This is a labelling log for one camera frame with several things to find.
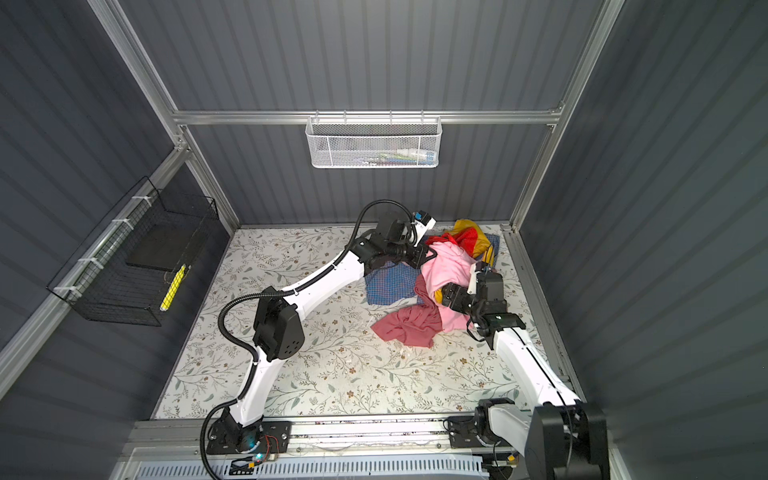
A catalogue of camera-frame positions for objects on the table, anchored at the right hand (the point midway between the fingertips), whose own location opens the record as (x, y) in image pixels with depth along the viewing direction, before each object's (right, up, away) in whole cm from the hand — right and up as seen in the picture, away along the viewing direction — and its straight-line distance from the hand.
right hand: (460, 293), depth 86 cm
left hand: (-7, +12, -2) cm, 14 cm away
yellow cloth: (+12, +13, +16) cm, 24 cm away
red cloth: (+7, +18, +20) cm, 27 cm away
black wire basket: (-85, +7, -14) cm, 86 cm away
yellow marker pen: (-71, +2, -17) cm, 73 cm away
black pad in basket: (-77, +14, -12) cm, 79 cm away
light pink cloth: (-4, +8, -5) cm, 11 cm away
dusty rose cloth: (-12, -10, +5) cm, 17 cm away
